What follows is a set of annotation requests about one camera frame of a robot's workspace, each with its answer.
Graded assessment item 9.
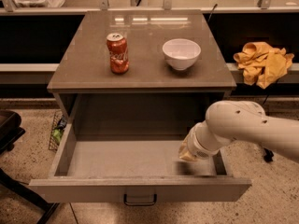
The white bowl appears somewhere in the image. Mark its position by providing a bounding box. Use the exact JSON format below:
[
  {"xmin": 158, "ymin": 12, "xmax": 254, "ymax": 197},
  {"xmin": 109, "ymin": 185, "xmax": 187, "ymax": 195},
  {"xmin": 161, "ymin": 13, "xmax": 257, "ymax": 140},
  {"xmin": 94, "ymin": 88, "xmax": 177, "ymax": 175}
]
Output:
[{"xmin": 163, "ymin": 38, "xmax": 201, "ymax": 71}]

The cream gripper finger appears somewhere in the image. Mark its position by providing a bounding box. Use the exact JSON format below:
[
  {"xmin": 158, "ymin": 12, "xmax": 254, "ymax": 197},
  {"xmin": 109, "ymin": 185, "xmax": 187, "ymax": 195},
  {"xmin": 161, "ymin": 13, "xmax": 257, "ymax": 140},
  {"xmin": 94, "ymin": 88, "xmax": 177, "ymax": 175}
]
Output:
[{"xmin": 178, "ymin": 139, "xmax": 198, "ymax": 161}]

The black chair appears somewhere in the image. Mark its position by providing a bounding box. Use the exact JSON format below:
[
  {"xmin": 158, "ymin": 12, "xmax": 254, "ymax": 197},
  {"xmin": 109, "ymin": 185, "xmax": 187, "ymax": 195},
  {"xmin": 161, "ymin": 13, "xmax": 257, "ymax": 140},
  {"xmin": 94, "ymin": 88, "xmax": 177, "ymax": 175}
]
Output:
[{"xmin": 0, "ymin": 110, "xmax": 25, "ymax": 154}]

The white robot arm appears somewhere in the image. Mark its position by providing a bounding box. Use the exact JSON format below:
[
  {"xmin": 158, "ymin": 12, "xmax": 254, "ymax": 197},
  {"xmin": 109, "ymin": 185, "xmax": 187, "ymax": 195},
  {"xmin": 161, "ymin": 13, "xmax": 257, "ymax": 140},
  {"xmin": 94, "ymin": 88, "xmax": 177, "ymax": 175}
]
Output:
[{"xmin": 178, "ymin": 101, "xmax": 299, "ymax": 162}]

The red soda can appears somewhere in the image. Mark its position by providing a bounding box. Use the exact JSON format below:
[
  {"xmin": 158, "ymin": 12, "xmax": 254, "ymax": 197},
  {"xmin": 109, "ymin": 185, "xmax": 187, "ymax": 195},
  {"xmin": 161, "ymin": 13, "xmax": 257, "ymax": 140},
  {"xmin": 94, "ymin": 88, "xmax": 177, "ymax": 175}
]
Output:
[{"xmin": 107, "ymin": 33, "xmax": 129, "ymax": 74}]

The black stand base left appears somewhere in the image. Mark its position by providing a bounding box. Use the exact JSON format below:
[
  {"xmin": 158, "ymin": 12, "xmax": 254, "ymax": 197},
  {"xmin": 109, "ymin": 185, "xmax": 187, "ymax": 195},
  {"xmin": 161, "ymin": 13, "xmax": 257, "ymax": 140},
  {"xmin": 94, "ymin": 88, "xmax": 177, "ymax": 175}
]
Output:
[{"xmin": 0, "ymin": 169, "xmax": 59, "ymax": 224}]

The grey drawer cabinet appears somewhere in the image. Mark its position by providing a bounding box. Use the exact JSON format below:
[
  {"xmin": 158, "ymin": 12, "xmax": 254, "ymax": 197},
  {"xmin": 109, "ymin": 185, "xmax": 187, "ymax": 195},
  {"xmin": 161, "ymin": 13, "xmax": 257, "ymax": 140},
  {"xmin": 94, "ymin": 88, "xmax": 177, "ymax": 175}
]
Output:
[{"xmin": 47, "ymin": 9, "xmax": 237, "ymax": 142}]

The grey top drawer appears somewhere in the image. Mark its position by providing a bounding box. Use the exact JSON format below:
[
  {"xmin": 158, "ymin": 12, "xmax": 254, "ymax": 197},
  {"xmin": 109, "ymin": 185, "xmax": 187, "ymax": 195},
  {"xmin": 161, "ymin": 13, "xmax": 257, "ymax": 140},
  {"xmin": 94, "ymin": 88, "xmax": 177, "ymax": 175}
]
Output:
[{"xmin": 30, "ymin": 93, "xmax": 251, "ymax": 206}]

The yellow crumpled cloth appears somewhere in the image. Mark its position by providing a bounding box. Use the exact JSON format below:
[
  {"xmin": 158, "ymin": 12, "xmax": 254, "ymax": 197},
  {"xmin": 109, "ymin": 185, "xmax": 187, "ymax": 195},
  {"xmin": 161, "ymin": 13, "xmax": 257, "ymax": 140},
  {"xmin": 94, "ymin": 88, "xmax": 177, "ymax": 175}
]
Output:
[{"xmin": 234, "ymin": 42, "xmax": 294, "ymax": 89}]

